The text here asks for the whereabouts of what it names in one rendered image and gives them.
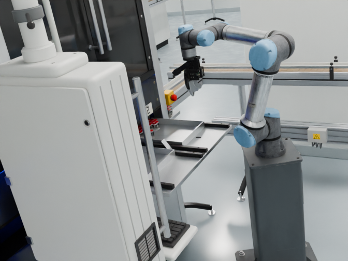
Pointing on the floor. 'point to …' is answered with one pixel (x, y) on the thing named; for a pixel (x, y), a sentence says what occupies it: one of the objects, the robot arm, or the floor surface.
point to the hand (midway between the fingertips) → (191, 93)
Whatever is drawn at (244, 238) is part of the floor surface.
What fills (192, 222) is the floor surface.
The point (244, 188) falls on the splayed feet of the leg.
